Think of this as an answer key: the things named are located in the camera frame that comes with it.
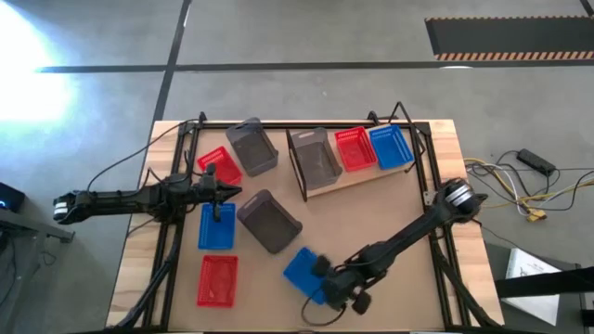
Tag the black metal table frame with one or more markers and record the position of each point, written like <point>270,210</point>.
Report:
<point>171,278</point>

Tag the grey metal frame bracket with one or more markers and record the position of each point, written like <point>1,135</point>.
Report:
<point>430,197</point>

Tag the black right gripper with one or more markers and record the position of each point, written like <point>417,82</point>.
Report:
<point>341,287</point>

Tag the blue mesh plastic basket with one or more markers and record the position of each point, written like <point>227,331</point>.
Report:
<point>215,234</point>
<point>391,147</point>
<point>299,273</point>

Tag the red mesh plastic basket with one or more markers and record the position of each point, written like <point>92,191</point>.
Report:
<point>223,158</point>
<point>355,149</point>
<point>217,280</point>

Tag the grey metal stand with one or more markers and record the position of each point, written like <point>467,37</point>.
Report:
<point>32,225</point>

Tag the black device with blue light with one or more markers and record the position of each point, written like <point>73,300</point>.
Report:
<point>11,195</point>

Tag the grey plastic basket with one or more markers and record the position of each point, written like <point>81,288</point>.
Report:
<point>269,222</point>
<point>318,160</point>
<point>253,150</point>

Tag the wooden shelf black metal frame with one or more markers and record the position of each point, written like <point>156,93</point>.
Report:
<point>371,174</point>

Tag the black flat bar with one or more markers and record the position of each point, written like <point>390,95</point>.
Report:
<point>547,282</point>

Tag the black hazard-striped floor mat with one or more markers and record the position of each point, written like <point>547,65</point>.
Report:
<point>510,37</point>

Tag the white paper booklet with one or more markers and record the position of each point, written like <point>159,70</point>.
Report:
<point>529,269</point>

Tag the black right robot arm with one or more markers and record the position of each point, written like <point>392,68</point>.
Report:
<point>404,234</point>

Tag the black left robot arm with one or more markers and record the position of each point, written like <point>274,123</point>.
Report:
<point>120,201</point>

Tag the black power strip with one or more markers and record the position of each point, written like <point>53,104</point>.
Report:
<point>536,161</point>

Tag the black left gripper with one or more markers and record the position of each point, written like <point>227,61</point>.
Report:
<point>202,192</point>

